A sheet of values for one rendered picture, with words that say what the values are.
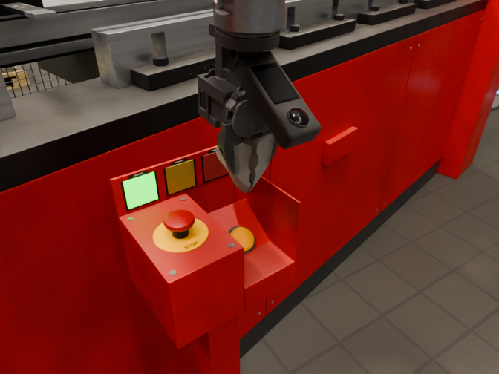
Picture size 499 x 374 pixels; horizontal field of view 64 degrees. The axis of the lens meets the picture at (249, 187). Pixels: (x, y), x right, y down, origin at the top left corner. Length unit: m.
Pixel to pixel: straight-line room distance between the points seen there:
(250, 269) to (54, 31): 0.67
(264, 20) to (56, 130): 0.35
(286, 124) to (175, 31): 0.47
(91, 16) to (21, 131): 0.44
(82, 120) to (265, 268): 0.35
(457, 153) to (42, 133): 2.04
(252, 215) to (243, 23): 0.32
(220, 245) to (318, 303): 1.02
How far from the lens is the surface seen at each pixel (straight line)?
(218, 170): 0.63
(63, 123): 0.66
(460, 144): 2.32
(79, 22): 1.02
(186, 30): 0.85
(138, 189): 0.58
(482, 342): 1.57
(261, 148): 0.51
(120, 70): 0.78
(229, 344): 0.73
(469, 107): 2.25
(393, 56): 1.38
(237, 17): 0.43
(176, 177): 0.60
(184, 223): 0.51
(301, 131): 0.42
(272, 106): 0.42
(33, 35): 0.99
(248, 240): 0.61
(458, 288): 1.72
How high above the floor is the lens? 1.12
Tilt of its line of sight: 33 degrees down
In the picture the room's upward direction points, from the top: straight up
